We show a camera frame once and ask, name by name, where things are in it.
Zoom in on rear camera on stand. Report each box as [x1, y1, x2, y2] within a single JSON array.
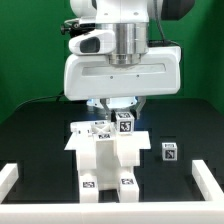
[[60, 18, 96, 38]]

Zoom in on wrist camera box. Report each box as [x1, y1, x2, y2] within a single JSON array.
[[69, 29, 116, 55]]

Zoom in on white U-shaped fence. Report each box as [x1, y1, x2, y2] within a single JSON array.
[[0, 160, 224, 224]]

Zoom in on white tag cube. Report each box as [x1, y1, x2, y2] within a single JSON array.
[[115, 112, 134, 134], [162, 142, 178, 161]]

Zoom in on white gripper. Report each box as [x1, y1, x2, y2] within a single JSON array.
[[64, 46, 181, 121]]

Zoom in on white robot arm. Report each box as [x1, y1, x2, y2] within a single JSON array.
[[61, 0, 195, 107]]

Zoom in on black cable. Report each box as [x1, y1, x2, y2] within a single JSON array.
[[13, 89, 66, 113]]

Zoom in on white chair seat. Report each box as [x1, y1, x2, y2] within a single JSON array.
[[76, 136, 140, 190]]

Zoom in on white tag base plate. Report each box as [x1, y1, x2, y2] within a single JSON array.
[[65, 131, 151, 150]]

